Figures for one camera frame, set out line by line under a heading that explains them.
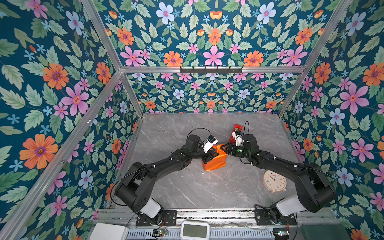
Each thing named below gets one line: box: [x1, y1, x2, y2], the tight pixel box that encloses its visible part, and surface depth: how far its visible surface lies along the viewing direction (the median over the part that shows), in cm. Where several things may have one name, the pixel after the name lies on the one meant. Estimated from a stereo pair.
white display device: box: [180, 220, 210, 240], surface depth 68 cm
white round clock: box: [263, 170, 287, 194], surface depth 84 cm
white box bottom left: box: [89, 222, 129, 240], surface depth 69 cm
